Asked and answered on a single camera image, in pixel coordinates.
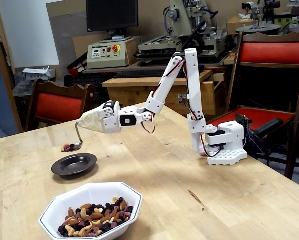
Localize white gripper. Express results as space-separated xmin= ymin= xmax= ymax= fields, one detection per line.
xmin=89 ymin=100 xmax=122 ymax=134

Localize bent metal spoon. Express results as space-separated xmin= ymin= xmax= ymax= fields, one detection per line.
xmin=60 ymin=122 xmax=84 ymax=153

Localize small scooped nuts portion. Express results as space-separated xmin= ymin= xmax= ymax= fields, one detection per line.
xmin=61 ymin=142 xmax=77 ymax=153

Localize beige masking tape wrap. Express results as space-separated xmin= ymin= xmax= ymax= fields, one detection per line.
xmin=76 ymin=109 xmax=105 ymax=133

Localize black plastic crate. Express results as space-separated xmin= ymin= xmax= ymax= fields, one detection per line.
xmin=64 ymin=73 xmax=115 ymax=88

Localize small wooden red chair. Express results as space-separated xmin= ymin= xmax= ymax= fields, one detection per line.
xmin=25 ymin=78 xmax=96 ymax=132

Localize wooden desk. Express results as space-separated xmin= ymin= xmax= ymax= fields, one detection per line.
xmin=101 ymin=69 xmax=230 ymax=117

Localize red and black case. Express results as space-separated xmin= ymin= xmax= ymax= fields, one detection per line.
xmin=66 ymin=53 xmax=89 ymax=76

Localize beige control box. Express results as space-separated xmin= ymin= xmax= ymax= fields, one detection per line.
xmin=86 ymin=37 xmax=138 ymax=70

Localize black keyboard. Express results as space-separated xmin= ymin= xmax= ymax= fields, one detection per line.
xmin=113 ymin=69 xmax=167 ymax=79

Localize dark brown small plate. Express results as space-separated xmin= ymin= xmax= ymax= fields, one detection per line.
xmin=51 ymin=153 xmax=98 ymax=177

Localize white small paper box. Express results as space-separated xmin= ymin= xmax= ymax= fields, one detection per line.
xmin=21 ymin=66 xmax=57 ymax=82

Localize large brown cardboard panel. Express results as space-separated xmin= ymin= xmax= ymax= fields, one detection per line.
xmin=45 ymin=0 xmax=90 ymax=85

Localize grey plastic bag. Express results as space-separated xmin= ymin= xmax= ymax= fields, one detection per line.
xmin=13 ymin=79 xmax=36 ymax=99

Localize black computer monitor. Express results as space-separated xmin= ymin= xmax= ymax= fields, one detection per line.
xmin=86 ymin=0 xmax=140 ymax=44

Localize white octagonal bowl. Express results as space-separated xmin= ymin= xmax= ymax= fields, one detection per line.
xmin=38 ymin=181 xmax=144 ymax=240

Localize mixed nuts heap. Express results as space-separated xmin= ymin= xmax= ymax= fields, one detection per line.
xmin=57 ymin=196 xmax=135 ymax=238

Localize beige milling machine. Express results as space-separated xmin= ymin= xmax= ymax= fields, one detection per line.
xmin=134 ymin=0 xmax=230 ymax=66

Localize black circuit board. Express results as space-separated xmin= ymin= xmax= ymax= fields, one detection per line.
xmin=235 ymin=112 xmax=253 ymax=130

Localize brown cardboard box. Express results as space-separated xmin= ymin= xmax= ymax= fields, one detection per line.
xmin=226 ymin=15 xmax=255 ymax=36

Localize black round table machine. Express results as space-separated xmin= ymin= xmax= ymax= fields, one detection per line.
xmin=235 ymin=1 xmax=283 ymax=35

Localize large wooden red chair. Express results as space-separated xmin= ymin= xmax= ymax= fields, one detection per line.
xmin=224 ymin=31 xmax=299 ymax=180

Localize green box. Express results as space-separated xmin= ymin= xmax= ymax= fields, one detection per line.
xmin=274 ymin=13 xmax=299 ymax=32

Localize black cylinder handle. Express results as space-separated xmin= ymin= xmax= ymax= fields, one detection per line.
xmin=254 ymin=117 xmax=285 ymax=139

